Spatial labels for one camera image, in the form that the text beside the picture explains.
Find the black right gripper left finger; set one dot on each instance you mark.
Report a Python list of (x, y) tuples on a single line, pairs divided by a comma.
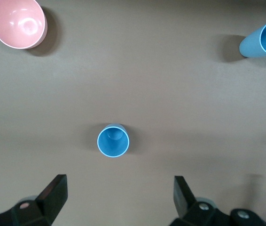
[(50, 197)]

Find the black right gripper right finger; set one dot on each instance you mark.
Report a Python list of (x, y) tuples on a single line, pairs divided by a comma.
[(184, 202)]

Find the plain blue plastic cup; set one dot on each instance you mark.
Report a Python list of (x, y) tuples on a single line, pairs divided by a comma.
[(250, 47), (113, 147)]

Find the pink bowl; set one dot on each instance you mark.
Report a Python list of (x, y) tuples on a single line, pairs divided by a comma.
[(17, 23)]

